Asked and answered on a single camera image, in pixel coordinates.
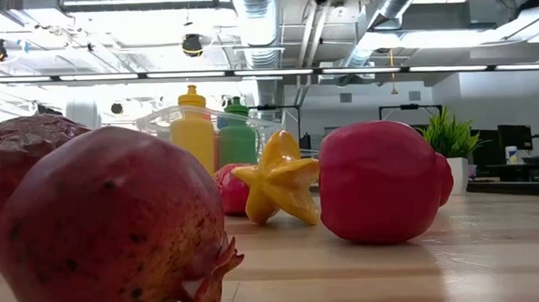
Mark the yellow starfruit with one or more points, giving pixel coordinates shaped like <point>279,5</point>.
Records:
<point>275,182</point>

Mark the green plastic squeeze bottle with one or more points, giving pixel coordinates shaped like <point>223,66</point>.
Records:
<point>237,143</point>

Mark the red orange mango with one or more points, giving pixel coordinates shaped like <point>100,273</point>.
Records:
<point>230,193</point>

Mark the yellow plastic squeeze bottle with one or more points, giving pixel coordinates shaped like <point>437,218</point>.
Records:
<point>191,136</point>

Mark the red apple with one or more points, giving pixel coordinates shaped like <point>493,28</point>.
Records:
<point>445,180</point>
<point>375,183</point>

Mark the clear plastic bin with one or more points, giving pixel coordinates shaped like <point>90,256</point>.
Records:
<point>159,124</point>

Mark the dark red wrinkled fruit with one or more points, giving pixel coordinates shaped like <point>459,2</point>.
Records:
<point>14,148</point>

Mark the thin black stand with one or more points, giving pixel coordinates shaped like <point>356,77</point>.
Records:
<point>276,107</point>

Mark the long ceiling light strip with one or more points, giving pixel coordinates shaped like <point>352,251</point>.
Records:
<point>184,74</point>

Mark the yellow hanging pendant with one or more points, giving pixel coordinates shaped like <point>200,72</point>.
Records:
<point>393,91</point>

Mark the small black round fixture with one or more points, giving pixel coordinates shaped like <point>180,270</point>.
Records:
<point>117,108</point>

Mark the red speckled pomegranate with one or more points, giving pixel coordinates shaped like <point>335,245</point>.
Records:
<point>108,222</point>

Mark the small green potted plant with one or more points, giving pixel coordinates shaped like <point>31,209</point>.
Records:
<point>457,174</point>

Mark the small white bottle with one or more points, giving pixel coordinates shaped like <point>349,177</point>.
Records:
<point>511,155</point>

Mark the black computer monitor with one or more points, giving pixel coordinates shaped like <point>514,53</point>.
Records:
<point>515,136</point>

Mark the black desk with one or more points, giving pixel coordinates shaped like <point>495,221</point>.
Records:
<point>517,186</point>

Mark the silver ribbed ventilation duct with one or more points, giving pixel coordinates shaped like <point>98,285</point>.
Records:
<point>259,28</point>

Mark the black gantry frame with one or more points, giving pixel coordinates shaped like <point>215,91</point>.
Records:
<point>409,107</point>

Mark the silver spiral ventilation duct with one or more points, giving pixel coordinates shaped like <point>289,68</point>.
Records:
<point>397,0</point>

